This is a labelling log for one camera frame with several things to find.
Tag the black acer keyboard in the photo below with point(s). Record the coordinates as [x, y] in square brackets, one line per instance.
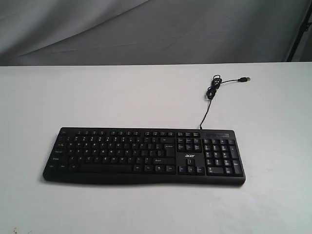
[120, 156]

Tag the grey backdrop cloth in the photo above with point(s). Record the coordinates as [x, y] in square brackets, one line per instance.
[140, 32]

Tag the black tripod stand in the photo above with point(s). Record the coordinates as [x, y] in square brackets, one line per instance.
[304, 26]

